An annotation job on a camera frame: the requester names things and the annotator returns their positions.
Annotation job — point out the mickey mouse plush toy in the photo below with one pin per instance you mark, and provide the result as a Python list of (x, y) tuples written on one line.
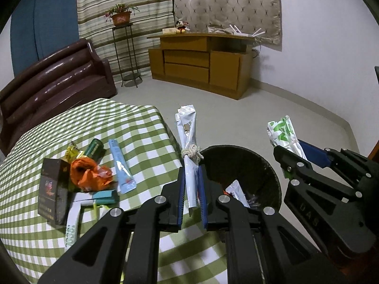
[(182, 27)]

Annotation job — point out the green striped curtain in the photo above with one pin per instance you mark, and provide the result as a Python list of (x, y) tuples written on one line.
[(123, 31)]

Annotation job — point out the potted plant in red pot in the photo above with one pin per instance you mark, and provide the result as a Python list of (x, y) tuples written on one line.
[(120, 14)]

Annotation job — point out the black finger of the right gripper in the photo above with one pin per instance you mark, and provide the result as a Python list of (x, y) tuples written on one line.
[(360, 173), (336, 224)]

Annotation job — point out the light blue sachet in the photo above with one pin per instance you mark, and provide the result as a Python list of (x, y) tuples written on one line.
[(125, 179)]

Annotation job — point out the beige diamond pattern curtain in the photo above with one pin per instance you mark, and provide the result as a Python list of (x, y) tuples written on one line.
[(250, 16)]

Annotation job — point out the dark green yellow bottle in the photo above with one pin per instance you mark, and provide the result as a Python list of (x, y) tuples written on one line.
[(95, 150)]

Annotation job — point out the wooden tv cabinet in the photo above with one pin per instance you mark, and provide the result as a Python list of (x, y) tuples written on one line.
[(214, 62)]

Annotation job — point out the green checkered tablecloth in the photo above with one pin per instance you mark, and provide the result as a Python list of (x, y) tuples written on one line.
[(152, 156)]

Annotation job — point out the small box on cabinet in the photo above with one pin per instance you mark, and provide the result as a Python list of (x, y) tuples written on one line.
[(167, 31)]

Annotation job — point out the orange plastic bag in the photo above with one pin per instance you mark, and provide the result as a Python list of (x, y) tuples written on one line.
[(87, 175)]

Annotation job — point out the dark cigarette box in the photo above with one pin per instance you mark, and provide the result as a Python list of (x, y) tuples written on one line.
[(54, 196)]

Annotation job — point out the dark brown leather sofa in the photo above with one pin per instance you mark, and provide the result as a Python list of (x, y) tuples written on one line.
[(72, 76)]

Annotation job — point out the blue curtain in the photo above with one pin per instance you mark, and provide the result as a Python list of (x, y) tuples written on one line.
[(38, 28)]

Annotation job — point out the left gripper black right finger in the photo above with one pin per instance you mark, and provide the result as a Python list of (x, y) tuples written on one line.
[(261, 247)]

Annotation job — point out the green white snack wrapper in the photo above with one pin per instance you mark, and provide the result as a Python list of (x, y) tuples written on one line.
[(282, 133)]

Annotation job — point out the white wifi router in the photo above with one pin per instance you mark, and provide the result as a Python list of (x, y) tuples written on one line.
[(234, 30)]

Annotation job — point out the white teal tube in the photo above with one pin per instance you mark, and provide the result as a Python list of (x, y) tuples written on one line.
[(98, 198)]

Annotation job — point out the white wrapper in bin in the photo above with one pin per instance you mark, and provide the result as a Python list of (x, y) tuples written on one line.
[(236, 191)]

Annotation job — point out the black round trash bin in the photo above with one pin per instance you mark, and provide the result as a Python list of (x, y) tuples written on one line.
[(227, 163)]

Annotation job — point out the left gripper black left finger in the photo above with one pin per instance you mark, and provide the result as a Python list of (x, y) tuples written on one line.
[(123, 246)]

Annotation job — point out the white green lettered tube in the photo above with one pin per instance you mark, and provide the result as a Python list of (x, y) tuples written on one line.
[(72, 225)]

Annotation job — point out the black metal plant stand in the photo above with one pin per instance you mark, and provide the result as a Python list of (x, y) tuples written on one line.
[(133, 74)]

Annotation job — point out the yellow snack wrapper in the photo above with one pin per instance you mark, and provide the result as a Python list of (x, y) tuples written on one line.
[(72, 153)]

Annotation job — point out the white wrapper with string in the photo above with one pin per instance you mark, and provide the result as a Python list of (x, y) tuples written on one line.
[(185, 119)]

